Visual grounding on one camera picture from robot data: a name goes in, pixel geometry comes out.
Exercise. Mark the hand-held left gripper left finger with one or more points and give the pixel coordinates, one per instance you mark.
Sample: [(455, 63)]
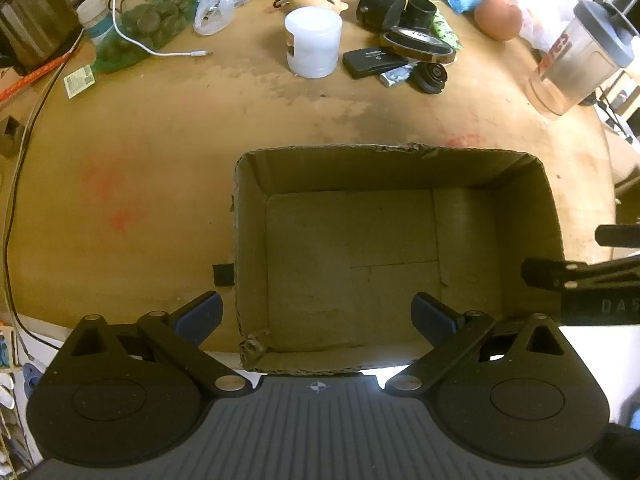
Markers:
[(202, 312)]

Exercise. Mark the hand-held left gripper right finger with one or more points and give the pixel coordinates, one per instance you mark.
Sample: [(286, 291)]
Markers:
[(430, 315)]

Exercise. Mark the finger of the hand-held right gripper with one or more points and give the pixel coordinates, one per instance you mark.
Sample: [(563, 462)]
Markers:
[(545, 272), (617, 236)]

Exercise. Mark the brown cardboard box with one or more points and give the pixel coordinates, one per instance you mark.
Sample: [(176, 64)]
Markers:
[(350, 260)]

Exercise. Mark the round black camera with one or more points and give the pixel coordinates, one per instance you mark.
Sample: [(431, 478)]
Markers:
[(430, 77)]

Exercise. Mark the silver foil packet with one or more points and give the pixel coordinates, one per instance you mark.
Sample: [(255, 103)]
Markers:
[(395, 77)]

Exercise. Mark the black tape roll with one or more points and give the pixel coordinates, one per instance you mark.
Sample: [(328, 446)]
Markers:
[(435, 55)]

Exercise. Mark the black card reader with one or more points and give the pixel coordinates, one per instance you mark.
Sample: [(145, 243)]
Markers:
[(370, 62)]

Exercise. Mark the white plastic jar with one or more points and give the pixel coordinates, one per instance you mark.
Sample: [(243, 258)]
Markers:
[(312, 35)]

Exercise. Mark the large black cylinder adapter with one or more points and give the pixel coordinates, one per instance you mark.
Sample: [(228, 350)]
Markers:
[(377, 7)]

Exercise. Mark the black tape piece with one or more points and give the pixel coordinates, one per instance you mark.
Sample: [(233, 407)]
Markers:
[(223, 275)]

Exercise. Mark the clear shaker bottle grey lid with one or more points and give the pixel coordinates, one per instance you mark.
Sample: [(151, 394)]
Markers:
[(575, 60)]

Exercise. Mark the orange fruit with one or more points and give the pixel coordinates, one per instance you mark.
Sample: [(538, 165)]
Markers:
[(497, 17)]

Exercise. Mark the small green sachet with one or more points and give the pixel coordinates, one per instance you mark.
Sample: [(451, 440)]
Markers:
[(80, 81)]

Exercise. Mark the small black cylinder adapter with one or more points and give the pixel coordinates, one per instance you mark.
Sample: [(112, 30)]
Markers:
[(420, 10)]

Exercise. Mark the orange flat strip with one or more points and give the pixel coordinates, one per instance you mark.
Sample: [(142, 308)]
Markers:
[(30, 77)]

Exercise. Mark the net bag of green discs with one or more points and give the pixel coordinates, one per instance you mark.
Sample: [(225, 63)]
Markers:
[(150, 20)]

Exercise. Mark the plastic bag of seeds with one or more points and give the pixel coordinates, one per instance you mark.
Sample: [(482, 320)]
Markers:
[(215, 5)]

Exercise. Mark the small white bottle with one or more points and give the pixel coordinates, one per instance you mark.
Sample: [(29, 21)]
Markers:
[(97, 20)]

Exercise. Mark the steel electric kettle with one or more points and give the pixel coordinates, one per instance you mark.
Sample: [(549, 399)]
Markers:
[(35, 15)]

